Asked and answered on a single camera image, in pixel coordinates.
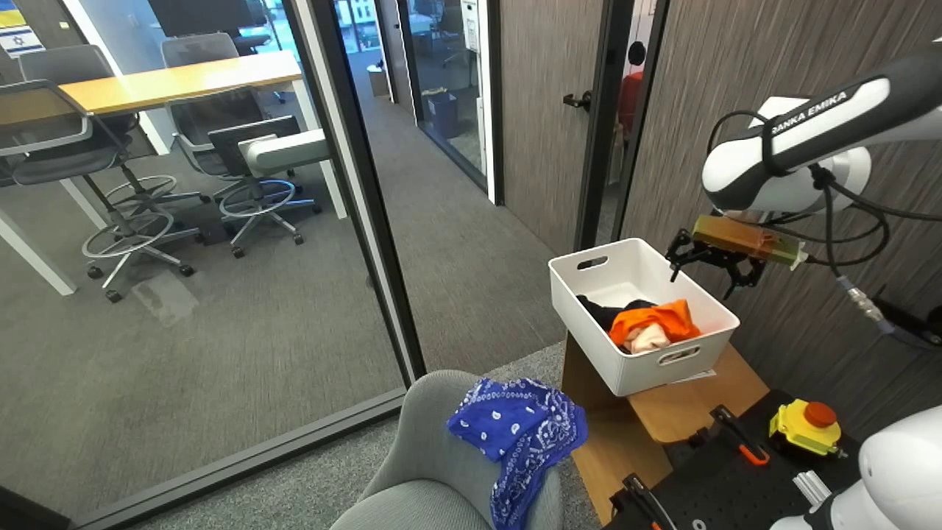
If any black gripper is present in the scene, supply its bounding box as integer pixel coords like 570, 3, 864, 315
664, 230, 769, 305

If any orange cloth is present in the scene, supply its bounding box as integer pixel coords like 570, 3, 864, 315
605, 299, 705, 358

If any white pink cloth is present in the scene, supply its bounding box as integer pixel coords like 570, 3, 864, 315
623, 321, 675, 358

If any black cloth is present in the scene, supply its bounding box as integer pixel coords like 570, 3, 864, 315
574, 291, 660, 337

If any grey upholstered chair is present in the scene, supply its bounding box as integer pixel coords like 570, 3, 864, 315
326, 368, 569, 530

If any black office chair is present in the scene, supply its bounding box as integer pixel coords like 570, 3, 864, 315
171, 113, 333, 262

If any grey mesh office chair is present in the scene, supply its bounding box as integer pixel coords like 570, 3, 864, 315
159, 31, 274, 152
0, 41, 199, 305

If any white plastic bin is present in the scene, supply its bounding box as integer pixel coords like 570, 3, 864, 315
544, 237, 742, 402

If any yellow emergency stop button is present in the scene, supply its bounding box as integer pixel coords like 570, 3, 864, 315
766, 394, 848, 464

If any person in red shirt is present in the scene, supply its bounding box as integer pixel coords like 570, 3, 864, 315
616, 38, 650, 154

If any wood panel door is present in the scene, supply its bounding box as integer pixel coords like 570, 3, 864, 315
493, 0, 619, 258

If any small white ridged part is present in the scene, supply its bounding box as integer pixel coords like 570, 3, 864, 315
792, 468, 835, 511

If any blue paisley bandana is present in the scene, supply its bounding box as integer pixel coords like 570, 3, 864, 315
443, 374, 591, 530

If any wooden top office desk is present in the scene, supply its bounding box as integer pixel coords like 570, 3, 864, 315
55, 51, 351, 225

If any amber wrist camera box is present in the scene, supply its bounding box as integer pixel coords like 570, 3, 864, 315
688, 212, 813, 274

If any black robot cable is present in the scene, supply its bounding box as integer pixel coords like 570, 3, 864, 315
702, 107, 942, 343

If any black clamp orange handle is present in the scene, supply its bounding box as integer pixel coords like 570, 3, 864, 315
686, 402, 775, 471

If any black glass wall frame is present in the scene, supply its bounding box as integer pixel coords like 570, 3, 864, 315
279, 0, 429, 389

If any dark wall screen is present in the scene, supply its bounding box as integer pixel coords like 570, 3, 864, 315
143, 0, 274, 53

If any yellow blue wall poster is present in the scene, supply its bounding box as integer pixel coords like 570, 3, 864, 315
0, 3, 48, 60

